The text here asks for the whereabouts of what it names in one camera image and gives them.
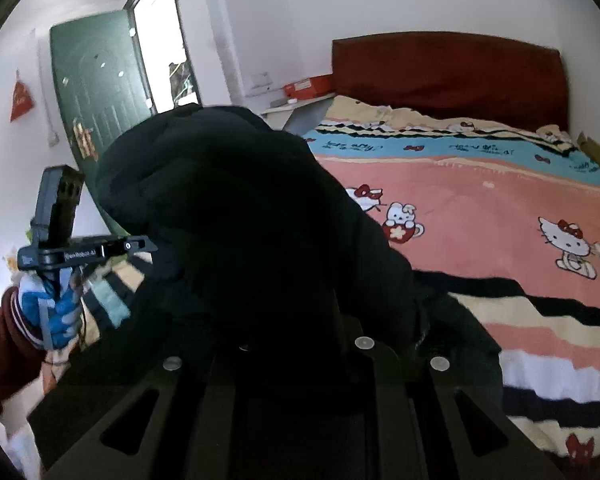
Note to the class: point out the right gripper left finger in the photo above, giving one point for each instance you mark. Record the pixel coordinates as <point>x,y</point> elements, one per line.
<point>130,434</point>

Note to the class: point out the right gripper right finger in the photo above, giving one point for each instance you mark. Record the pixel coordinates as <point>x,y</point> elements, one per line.
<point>455,429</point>

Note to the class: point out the large black padded jacket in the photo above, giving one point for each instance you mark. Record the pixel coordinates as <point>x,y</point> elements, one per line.
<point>311,348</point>

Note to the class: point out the dark red sleeve forearm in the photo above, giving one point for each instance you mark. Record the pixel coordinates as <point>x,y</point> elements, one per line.
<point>21,347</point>

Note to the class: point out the blue white gloved left hand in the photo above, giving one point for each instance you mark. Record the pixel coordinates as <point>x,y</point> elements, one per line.
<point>49,318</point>

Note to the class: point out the green metal door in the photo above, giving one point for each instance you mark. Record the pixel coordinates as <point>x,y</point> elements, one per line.
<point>98,82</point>

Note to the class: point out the pink Hello Kitty blanket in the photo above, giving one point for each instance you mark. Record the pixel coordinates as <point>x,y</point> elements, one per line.
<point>513,232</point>

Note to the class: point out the white bedside shelf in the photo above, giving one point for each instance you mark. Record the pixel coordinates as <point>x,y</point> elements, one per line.
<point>299,117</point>

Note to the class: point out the red box on shelf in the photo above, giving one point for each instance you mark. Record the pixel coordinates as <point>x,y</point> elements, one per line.
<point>309,88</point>

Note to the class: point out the dark red headboard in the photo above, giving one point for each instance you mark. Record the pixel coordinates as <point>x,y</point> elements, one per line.
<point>454,74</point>

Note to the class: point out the brass door lock handle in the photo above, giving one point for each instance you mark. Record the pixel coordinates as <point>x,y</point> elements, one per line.
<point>84,141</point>

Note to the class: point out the red wall hanging ornament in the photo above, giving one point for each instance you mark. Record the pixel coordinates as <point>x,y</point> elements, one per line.
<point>22,101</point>

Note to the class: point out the white wall socket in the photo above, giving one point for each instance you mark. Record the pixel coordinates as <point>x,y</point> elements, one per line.
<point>259,83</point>

